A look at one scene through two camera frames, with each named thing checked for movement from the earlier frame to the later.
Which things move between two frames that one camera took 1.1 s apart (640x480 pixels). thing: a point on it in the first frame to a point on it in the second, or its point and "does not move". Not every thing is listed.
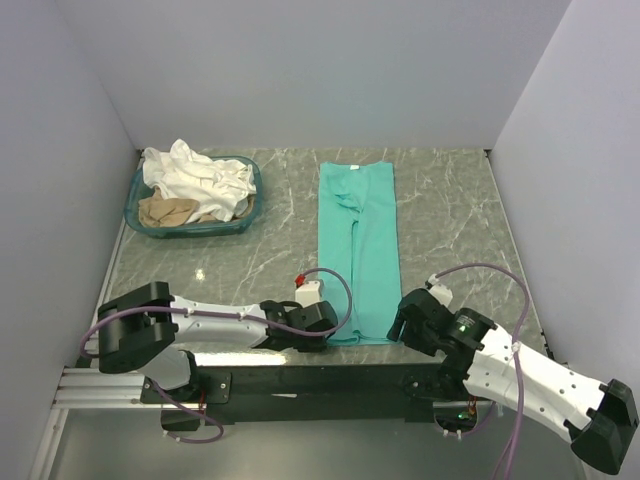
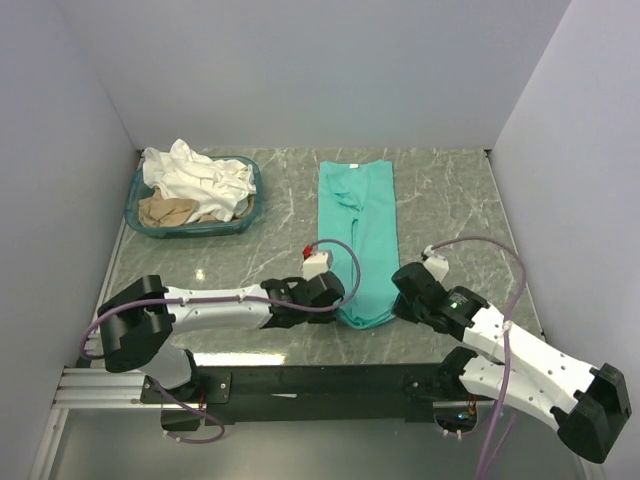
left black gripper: x=316 y=345 to x=325 y=317
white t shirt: x=221 y=188 does not move
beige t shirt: x=158 y=211 does not move
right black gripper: x=411 y=341 to x=400 y=309
